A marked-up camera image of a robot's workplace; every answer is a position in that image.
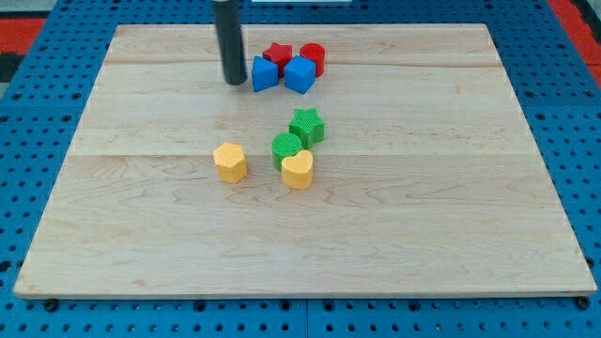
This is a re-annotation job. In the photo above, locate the red cylinder block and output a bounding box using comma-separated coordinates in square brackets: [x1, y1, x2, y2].
[300, 42, 326, 78]

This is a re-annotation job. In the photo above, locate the blue triangular block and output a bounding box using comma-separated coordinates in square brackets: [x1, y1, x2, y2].
[252, 55, 279, 92]

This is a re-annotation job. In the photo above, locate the wooden board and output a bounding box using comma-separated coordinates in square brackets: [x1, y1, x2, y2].
[14, 23, 596, 300]

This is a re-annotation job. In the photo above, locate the blue cube block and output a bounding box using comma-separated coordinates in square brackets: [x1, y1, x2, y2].
[284, 55, 316, 94]

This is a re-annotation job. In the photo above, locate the green cylinder block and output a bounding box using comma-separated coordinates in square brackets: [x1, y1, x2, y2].
[271, 132, 302, 171]

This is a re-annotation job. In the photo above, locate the yellow hexagon block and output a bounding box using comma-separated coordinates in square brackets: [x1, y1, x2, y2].
[213, 143, 248, 183]

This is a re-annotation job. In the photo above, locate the yellow heart block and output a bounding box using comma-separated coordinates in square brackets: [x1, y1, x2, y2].
[281, 150, 314, 190]

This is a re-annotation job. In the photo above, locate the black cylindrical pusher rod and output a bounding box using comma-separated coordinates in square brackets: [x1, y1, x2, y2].
[211, 0, 247, 85]

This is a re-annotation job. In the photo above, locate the green star block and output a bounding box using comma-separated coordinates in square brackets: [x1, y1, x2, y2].
[288, 107, 325, 149]

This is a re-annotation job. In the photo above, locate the red star block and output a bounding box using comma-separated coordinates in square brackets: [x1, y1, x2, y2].
[262, 42, 293, 78]

